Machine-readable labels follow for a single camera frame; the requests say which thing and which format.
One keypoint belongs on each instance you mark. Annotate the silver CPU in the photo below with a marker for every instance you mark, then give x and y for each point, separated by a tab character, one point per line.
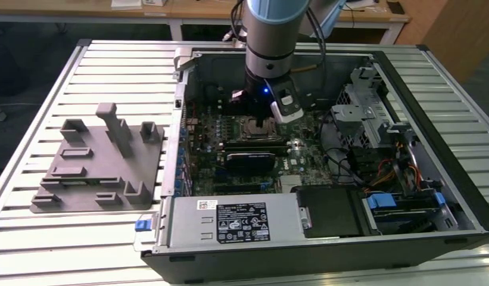
251	131

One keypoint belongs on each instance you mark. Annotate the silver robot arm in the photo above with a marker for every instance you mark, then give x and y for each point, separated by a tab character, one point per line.
267	44

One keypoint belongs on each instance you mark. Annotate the CPU socket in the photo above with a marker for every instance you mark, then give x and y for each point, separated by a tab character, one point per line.
241	138

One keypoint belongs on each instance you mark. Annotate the black RAM slot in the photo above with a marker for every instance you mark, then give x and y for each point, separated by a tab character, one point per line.
255	145
255	152
255	142
255	148

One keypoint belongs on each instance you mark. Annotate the small black graphics card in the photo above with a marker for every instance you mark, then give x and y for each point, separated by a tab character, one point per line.
250	163

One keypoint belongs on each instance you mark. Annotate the perforated metal drive cage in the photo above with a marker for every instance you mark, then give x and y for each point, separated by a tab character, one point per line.
349	114

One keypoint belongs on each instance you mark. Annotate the green motherboard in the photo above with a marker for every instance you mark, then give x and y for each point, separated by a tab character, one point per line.
311	162

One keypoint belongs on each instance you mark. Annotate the silver chipset heatsink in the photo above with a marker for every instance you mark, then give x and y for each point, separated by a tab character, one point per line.
290	183

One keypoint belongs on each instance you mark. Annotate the black plastic drive cover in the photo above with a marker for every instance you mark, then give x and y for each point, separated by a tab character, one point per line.
331	211

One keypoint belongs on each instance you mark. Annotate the white box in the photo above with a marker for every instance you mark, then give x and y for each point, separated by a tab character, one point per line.
126	3
154	1

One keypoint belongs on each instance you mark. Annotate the silver power supply unit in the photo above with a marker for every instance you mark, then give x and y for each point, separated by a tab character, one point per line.
180	220

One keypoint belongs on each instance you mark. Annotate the grey parts rack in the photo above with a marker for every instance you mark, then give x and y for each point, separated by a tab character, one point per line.
104	169

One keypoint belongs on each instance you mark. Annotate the hard disk in blue carrier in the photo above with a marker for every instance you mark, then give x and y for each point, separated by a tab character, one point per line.
381	202

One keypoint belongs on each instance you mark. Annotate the small black device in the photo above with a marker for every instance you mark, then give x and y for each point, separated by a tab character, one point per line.
395	6

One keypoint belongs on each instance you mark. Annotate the green RAM stick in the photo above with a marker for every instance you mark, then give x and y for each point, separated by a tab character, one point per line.
88	180

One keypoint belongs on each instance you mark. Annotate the blue plastic latch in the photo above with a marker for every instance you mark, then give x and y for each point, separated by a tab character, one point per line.
142	225

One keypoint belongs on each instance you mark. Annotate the wooden desk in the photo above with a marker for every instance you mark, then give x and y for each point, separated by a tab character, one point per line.
88	13

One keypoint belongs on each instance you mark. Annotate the black PC case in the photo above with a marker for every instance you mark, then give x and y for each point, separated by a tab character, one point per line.
267	262

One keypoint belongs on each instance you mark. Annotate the brown wooden cabinet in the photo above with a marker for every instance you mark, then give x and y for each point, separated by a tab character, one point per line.
458	35

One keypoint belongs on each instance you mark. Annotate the metal disk bay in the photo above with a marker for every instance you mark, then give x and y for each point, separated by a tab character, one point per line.
453	222

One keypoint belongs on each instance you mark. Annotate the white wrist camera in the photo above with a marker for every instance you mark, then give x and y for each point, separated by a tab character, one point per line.
290	114

